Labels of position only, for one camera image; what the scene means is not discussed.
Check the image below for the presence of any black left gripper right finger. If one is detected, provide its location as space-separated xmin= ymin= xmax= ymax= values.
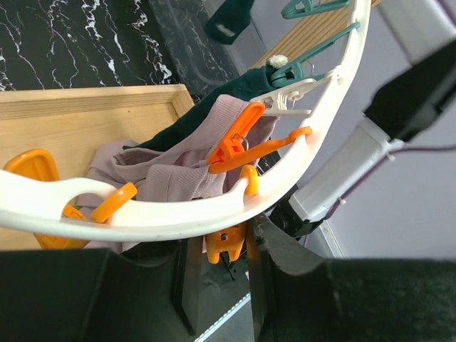
xmin=246 ymin=214 xmax=455 ymax=341

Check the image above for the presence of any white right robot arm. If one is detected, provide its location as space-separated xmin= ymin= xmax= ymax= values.
xmin=269 ymin=1 xmax=455 ymax=237

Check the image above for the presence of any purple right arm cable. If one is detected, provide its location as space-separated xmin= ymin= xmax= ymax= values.
xmin=302 ymin=0 xmax=456 ymax=247

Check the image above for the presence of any orange clothespin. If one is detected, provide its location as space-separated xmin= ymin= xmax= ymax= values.
xmin=207 ymin=102 xmax=313 ymax=174
xmin=204 ymin=165 xmax=259 ymax=264
xmin=2 ymin=148 xmax=138 ymax=250

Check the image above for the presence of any wooden hanging rack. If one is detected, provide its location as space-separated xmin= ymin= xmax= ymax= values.
xmin=249 ymin=0 xmax=382 ymax=71

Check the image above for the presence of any pink sock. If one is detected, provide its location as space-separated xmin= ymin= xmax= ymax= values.
xmin=76 ymin=94 xmax=279 ymax=252

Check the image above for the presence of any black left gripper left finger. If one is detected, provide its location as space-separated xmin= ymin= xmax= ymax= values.
xmin=1 ymin=237 xmax=202 ymax=341

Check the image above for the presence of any clear plastic bin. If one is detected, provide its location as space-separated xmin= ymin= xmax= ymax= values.
xmin=147 ymin=0 xmax=266 ymax=97

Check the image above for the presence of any dark green sock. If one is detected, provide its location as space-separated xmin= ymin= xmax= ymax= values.
xmin=204 ymin=0 xmax=254 ymax=45
xmin=123 ymin=66 xmax=279 ymax=150

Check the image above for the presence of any teal clothespin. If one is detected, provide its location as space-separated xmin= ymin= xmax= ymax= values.
xmin=281 ymin=0 xmax=350 ymax=19
xmin=270 ymin=21 xmax=361 ymax=88

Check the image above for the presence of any wooden tray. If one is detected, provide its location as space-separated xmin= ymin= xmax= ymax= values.
xmin=1 ymin=85 xmax=204 ymax=242

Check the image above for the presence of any white round clip hanger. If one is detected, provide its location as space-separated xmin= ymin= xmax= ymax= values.
xmin=0 ymin=0 xmax=373 ymax=243

